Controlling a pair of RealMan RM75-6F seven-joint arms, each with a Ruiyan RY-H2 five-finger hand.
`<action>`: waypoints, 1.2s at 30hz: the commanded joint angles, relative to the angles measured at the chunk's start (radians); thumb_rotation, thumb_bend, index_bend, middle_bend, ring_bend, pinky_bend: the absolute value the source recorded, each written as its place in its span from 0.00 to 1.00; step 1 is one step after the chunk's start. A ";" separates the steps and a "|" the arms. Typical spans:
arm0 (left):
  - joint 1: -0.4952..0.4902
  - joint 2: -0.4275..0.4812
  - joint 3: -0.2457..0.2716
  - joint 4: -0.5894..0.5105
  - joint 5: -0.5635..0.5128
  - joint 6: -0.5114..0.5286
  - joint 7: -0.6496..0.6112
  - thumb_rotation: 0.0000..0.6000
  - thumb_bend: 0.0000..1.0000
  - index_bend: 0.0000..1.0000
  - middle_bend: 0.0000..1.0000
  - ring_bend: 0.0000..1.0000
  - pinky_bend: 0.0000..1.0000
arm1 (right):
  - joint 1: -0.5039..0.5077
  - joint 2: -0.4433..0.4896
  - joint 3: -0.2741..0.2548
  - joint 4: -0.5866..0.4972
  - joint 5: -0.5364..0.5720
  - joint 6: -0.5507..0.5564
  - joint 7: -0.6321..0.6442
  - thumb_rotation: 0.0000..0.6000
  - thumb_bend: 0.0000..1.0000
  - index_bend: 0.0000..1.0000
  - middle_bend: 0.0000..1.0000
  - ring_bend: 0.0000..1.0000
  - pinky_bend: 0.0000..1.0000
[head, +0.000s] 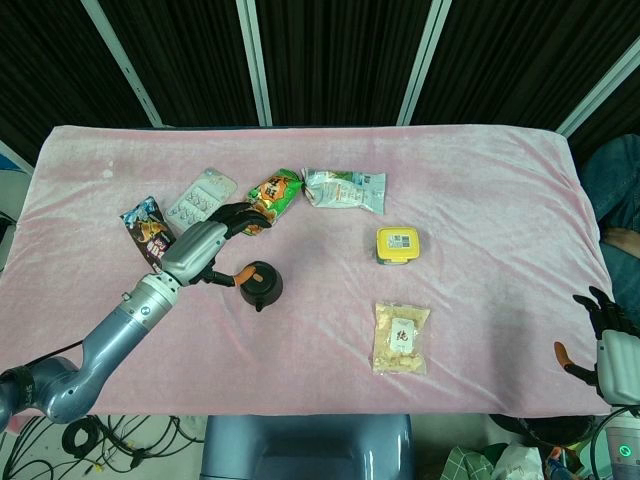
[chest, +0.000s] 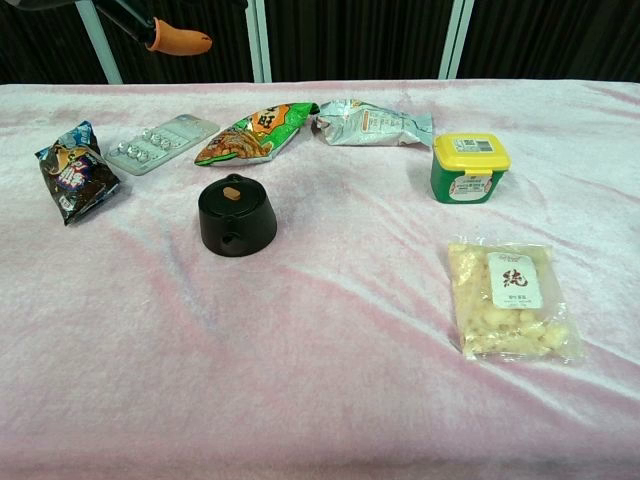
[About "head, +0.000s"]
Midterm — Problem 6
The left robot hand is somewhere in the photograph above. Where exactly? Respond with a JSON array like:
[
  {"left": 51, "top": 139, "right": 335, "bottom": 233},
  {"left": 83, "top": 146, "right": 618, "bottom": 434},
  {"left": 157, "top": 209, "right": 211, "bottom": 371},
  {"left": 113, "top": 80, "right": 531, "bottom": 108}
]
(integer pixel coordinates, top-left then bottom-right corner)
[{"left": 159, "top": 201, "right": 275, "bottom": 289}]

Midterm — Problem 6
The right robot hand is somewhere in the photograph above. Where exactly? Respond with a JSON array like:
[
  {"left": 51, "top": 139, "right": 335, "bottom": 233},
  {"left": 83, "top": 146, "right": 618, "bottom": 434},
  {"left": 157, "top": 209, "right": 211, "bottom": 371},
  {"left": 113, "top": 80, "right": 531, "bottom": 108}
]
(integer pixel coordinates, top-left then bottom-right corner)
[{"left": 553, "top": 286, "right": 640, "bottom": 404}]

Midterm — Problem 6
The small black round lid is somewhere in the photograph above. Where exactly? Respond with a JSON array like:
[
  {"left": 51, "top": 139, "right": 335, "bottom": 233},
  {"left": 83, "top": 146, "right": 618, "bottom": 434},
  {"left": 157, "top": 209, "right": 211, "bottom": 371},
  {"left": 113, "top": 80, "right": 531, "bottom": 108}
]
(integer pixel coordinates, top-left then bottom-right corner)
[{"left": 242, "top": 262, "right": 280, "bottom": 297}]

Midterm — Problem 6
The small black round pot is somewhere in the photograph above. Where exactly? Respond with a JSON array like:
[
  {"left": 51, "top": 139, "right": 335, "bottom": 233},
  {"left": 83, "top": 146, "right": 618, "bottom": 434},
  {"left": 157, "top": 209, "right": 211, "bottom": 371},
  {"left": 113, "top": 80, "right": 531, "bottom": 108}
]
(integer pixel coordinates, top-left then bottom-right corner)
[{"left": 238, "top": 260, "right": 285, "bottom": 313}]

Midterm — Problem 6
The yellow lidded container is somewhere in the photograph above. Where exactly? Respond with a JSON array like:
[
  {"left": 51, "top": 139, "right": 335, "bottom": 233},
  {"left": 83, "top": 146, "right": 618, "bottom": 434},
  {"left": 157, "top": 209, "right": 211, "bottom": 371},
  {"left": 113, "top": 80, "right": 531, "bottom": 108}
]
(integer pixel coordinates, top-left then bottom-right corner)
[{"left": 373, "top": 225, "right": 420, "bottom": 267}]

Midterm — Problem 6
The dark purple snack bag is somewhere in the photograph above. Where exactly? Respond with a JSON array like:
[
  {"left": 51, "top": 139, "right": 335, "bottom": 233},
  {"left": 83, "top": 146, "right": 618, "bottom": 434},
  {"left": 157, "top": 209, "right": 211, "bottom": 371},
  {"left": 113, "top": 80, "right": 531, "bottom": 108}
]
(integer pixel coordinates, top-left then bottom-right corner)
[{"left": 118, "top": 195, "right": 177, "bottom": 274}]

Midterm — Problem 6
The clear blister pack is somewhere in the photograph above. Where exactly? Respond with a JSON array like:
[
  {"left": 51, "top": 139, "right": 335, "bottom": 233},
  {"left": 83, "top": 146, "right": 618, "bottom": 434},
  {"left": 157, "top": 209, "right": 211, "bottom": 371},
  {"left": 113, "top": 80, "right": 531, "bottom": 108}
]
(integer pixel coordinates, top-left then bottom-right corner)
[{"left": 164, "top": 167, "right": 238, "bottom": 232}]

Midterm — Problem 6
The green orange snack bag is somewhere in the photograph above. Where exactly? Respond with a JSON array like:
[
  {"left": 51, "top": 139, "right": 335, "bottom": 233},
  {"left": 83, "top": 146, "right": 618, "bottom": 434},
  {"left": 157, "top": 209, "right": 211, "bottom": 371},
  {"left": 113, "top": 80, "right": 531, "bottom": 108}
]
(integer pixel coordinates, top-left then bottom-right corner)
[{"left": 241, "top": 167, "right": 304, "bottom": 236}]

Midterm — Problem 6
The pink velvet tablecloth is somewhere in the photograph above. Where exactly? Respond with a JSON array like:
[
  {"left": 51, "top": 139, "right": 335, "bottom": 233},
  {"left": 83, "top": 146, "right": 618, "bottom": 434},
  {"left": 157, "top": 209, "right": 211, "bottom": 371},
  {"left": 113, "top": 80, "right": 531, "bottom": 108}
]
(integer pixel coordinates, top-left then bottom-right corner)
[{"left": 10, "top": 123, "right": 617, "bottom": 417}]

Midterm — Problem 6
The white plastic bag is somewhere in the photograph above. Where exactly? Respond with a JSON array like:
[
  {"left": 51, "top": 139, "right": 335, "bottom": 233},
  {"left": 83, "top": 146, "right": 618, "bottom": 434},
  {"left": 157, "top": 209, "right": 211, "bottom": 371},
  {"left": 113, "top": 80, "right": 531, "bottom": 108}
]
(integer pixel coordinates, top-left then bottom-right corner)
[{"left": 492, "top": 442, "right": 544, "bottom": 480}]

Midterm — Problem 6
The silver snack bag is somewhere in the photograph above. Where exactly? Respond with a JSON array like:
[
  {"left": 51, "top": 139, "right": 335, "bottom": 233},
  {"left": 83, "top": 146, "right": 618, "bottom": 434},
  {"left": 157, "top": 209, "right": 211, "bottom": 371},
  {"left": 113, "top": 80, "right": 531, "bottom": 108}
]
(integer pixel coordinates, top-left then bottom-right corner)
[{"left": 299, "top": 167, "right": 389, "bottom": 216}]

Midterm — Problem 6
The person in blue jeans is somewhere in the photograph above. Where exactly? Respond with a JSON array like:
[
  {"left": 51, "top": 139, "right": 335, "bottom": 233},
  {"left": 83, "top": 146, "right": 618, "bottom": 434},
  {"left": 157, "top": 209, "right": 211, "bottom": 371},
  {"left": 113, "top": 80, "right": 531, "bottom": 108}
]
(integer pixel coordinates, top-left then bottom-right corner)
[{"left": 581, "top": 133, "right": 640, "bottom": 307}]

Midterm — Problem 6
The green checked bag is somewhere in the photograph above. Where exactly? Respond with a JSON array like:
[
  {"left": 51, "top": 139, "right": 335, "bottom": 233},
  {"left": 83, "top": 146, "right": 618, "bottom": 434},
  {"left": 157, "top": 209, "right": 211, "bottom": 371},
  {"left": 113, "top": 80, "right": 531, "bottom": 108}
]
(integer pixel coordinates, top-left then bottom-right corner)
[{"left": 442, "top": 443, "right": 506, "bottom": 480}]

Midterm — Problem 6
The black curtain panel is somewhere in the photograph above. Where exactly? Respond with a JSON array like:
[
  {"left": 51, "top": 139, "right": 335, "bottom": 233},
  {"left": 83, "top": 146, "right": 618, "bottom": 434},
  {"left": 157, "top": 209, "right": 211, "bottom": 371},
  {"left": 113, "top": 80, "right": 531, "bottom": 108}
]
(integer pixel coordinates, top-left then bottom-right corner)
[
  {"left": 567, "top": 64, "right": 640, "bottom": 166},
  {"left": 97, "top": 0, "right": 262, "bottom": 126},
  {"left": 412, "top": 0, "right": 640, "bottom": 129},
  {"left": 0, "top": 0, "right": 154, "bottom": 167},
  {"left": 257, "top": 0, "right": 436, "bottom": 126}
]

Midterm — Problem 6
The clear bag yellow snack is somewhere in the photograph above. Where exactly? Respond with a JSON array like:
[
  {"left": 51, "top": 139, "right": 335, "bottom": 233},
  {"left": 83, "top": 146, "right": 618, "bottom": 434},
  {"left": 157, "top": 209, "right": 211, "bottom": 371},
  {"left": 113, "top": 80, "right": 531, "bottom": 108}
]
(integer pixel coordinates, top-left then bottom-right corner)
[{"left": 370, "top": 299, "right": 432, "bottom": 375}]

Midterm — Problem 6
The blue-grey robot torso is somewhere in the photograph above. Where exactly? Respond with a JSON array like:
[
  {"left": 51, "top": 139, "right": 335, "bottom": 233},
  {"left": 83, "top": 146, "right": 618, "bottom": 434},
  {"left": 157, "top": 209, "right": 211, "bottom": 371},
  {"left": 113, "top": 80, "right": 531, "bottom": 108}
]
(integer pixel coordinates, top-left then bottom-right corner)
[{"left": 201, "top": 413, "right": 416, "bottom": 480}]

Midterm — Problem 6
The white partition post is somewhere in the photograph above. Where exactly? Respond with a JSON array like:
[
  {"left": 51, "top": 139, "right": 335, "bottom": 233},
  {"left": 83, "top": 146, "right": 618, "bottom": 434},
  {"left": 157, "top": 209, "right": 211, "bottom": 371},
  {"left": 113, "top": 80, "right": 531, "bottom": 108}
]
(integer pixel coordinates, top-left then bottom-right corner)
[
  {"left": 236, "top": 0, "right": 274, "bottom": 126},
  {"left": 81, "top": 0, "right": 164, "bottom": 127},
  {"left": 398, "top": 0, "right": 454, "bottom": 126},
  {"left": 558, "top": 47, "right": 640, "bottom": 137}
]

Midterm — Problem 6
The black floor cable bundle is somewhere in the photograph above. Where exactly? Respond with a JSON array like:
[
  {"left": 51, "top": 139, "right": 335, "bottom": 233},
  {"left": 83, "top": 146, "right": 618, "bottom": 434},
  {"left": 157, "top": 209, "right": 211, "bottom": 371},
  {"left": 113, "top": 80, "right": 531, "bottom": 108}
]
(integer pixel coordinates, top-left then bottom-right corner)
[{"left": 94, "top": 413, "right": 207, "bottom": 480}]

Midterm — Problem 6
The coiled black cable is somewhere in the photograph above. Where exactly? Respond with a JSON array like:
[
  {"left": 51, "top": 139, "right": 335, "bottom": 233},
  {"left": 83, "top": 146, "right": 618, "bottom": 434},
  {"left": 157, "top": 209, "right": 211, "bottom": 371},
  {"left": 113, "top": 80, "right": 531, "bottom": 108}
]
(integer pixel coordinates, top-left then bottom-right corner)
[{"left": 60, "top": 416, "right": 102, "bottom": 455}]

